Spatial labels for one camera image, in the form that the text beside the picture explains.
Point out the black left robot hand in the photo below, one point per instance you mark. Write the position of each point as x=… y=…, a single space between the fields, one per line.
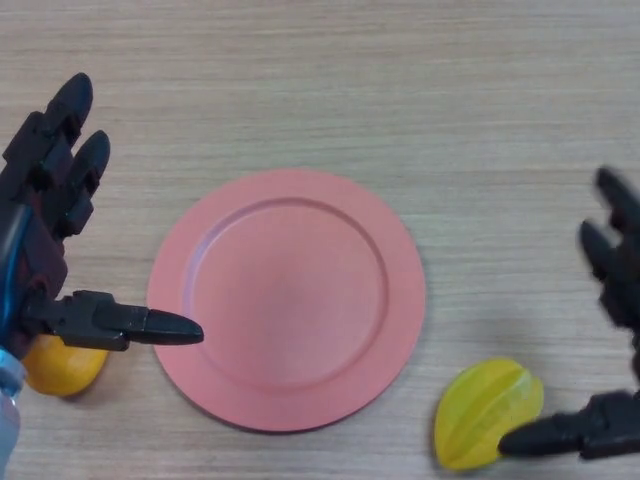
x=42 y=265

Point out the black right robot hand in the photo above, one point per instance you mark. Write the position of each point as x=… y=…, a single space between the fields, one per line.
x=620 y=280

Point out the yellow starfruit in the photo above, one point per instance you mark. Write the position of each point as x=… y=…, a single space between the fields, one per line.
x=475 y=415

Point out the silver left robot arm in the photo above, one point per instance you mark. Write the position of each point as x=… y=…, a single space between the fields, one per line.
x=7 y=415

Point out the pink round plate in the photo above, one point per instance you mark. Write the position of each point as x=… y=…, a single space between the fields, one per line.
x=290 y=300

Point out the orange round fruit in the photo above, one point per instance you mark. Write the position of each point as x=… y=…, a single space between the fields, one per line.
x=65 y=370

